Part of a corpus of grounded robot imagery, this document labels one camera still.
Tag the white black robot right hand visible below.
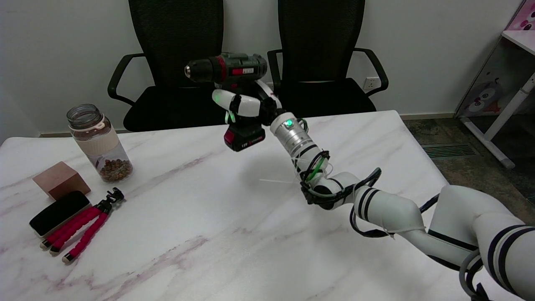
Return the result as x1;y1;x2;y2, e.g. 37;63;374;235
212;79;289;126

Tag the dark green power screwdriver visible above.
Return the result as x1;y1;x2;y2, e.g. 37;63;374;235
184;52;268;152

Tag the black mesh office chair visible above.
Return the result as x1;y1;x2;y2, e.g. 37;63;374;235
267;0;389;120
107;0;239;132

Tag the clear jar with nuts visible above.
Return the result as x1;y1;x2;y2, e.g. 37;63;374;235
67;104;133;183

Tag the brown wooden block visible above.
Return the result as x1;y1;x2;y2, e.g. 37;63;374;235
33;161;91;200

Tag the dark floor vent grille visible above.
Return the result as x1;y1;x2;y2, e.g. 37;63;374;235
421;143;477;158

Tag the red flexible mini tripod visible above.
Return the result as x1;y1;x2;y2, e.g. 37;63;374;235
40;187;125;264

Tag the black whiteboard eraser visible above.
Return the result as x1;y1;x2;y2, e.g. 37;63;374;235
29;191;92;237

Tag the white desk with cartoon panel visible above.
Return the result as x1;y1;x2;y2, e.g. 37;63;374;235
455;29;535;170

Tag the pink picture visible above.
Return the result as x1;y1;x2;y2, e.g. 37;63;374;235
507;0;535;31

